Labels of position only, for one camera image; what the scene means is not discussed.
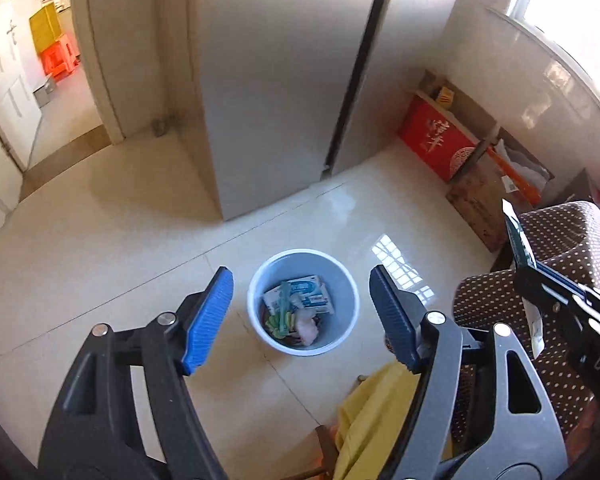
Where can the green plush leaf toy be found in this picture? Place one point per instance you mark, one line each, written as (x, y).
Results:
(280, 322)

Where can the yellow cloth on chair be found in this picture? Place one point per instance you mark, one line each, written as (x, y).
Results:
(370, 419)

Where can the orange plastic stool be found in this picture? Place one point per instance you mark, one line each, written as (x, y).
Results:
(60, 59)

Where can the white interior door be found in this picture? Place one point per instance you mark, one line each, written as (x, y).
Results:
(20, 115)

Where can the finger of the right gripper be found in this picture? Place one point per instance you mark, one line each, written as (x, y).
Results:
(548, 282)

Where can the yellow plastic stool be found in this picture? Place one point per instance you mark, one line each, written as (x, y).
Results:
(45, 27)

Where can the small yellow box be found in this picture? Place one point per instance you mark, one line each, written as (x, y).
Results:
(445, 97)

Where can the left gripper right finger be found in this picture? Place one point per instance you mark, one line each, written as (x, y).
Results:
(480, 410)

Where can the silver double-door refrigerator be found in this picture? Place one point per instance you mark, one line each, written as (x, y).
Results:
(272, 95)

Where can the brown open cardboard box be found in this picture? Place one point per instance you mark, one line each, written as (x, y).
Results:
(505, 172)

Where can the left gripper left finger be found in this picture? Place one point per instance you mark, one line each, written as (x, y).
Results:
(93, 430)

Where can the teal long snack wrapper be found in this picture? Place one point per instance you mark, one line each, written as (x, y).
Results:
(518, 240)

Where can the blue white carton box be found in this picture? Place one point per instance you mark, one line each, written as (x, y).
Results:
(309, 292)

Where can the light blue trash bin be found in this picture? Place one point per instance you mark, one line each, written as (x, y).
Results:
(297, 263)

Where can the brown wooden chair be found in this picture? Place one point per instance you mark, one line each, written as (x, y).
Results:
(323, 464)

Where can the red gift cardboard box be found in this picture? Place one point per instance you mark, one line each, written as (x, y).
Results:
(436, 137)

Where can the white plastic squeeze bottle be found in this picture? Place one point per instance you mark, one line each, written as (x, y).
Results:
(305, 327)

